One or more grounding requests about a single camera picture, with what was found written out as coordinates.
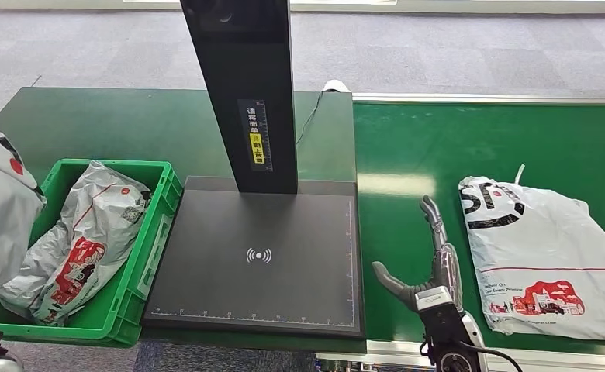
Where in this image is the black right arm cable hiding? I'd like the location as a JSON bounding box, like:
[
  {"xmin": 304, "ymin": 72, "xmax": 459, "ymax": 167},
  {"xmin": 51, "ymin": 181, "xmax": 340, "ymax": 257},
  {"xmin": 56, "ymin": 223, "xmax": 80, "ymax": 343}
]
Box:
[{"xmin": 458, "ymin": 340, "xmax": 524, "ymax": 372}]

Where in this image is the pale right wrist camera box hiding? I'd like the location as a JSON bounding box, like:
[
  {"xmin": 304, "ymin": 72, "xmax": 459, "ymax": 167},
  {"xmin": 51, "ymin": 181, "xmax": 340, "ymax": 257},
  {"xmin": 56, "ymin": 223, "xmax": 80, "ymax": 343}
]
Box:
[{"xmin": 414, "ymin": 285, "xmax": 455, "ymax": 314}]

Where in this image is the green plastic crate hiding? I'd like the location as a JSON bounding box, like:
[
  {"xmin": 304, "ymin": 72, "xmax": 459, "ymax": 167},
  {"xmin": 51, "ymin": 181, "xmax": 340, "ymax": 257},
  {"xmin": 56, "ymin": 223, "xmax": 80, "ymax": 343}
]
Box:
[{"xmin": 0, "ymin": 159, "xmax": 185, "ymax": 349}]

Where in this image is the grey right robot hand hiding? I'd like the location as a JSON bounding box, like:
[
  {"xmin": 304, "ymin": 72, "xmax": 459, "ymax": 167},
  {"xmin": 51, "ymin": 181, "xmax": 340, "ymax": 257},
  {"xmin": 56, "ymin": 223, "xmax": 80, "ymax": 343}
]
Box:
[{"xmin": 372, "ymin": 195, "xmax": 463, "ymax": 313}]

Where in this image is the large grey mailer, black logo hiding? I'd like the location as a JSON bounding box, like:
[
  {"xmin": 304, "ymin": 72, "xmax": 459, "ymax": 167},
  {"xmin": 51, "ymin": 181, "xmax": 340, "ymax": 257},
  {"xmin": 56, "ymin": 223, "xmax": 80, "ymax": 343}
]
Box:
[{"xmin": 458, "ymin": 164, "xmax": 605, "ymax": 342}]

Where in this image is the black scanner column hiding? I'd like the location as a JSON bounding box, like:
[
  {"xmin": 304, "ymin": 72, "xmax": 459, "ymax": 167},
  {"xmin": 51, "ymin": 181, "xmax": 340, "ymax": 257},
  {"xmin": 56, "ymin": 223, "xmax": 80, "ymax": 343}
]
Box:
[{"xmin": 180, "ymin": 0, "xmax": 299, "ymax": 195}]

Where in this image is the green conveyor belt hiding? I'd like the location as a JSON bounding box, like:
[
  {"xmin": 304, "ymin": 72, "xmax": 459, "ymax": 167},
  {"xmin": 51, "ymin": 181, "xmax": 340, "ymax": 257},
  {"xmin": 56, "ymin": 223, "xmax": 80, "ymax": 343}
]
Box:
[{"xmin": 352, "ymin": 102, "xmax": 605, "ymax": 359}]

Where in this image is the black scanner base plate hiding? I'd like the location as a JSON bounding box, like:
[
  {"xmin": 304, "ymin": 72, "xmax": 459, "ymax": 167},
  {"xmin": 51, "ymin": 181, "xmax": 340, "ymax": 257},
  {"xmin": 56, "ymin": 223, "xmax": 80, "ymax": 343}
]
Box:
[{"xmin": 141, "ymin": 176, "xmax": 365, "ymax": 340}]

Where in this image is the black and yellow column label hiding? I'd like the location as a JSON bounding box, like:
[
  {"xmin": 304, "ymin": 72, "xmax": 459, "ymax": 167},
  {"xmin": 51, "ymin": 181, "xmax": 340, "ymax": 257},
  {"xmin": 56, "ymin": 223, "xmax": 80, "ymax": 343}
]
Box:
[{"xmin": 237, "ymin": 99, "xmax": 274, "ymax": 174}]

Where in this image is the crumpled grey mailer, red print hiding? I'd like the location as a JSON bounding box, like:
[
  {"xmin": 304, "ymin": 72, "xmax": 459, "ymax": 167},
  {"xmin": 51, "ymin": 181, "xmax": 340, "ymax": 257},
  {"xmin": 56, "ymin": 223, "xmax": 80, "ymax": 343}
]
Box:
[{"xmin": 0, "ymin": 160, "xmax": 153, "ymax": 328}]

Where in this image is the aluminium conveyor frame rail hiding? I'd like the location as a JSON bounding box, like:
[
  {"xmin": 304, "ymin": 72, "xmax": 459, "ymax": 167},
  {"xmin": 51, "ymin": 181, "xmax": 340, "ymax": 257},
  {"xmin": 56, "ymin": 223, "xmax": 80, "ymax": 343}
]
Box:
[
  {"xmin": 314, "ymin": 339, "xmax": 605, "ymax": 372},
  {"xmin": 351, "ymin": 92, "xmax": 605, "ymax": 105}
]

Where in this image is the thin black power cable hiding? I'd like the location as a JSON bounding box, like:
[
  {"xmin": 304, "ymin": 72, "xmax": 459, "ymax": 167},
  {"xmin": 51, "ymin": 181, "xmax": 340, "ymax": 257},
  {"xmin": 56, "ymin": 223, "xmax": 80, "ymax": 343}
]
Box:
[{"xmin": 295, "ymin": 91, "xmax": 325, "ymax": 148}]

